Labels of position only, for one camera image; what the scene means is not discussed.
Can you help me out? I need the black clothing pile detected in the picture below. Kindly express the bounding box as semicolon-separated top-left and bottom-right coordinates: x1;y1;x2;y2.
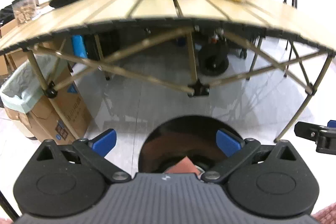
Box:
0;5;15;26

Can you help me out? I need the green plastic bin liner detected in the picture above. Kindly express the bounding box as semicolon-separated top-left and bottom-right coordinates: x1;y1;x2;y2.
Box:
0;57;69;115

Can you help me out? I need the clear plastic packet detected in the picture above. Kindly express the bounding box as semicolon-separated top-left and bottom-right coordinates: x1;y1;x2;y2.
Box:
31;7;53;21

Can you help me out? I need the large brown cardboard box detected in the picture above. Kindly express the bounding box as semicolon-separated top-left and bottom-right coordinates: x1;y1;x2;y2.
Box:
0;21;32;76

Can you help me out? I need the cardboard box with liner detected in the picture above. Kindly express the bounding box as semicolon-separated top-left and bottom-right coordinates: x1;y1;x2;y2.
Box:
5;67;92;146

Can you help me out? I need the pink sponge block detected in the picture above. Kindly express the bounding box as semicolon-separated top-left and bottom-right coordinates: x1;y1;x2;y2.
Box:
165;156;202;174

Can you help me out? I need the blue foam roll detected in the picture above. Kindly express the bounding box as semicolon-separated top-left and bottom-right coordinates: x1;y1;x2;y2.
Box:
72;34;88;59

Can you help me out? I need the clear snack jar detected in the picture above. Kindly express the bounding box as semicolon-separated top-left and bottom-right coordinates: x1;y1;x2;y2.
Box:
12;0;39;25

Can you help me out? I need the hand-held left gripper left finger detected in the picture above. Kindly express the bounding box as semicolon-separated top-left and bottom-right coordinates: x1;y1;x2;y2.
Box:
36;129;132;183

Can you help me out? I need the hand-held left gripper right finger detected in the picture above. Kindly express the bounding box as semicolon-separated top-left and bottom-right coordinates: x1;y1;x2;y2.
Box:
201;128;300;183

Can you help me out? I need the black round waste bin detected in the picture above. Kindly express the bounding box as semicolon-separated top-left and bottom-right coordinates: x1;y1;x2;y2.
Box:
138;115;246;180

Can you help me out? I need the pink fluffy rug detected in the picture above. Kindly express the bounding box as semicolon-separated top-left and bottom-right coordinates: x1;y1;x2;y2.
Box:
311;202;336;224

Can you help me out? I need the folding slat table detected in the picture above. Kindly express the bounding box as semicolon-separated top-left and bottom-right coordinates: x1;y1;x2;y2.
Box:
0;0;336;143

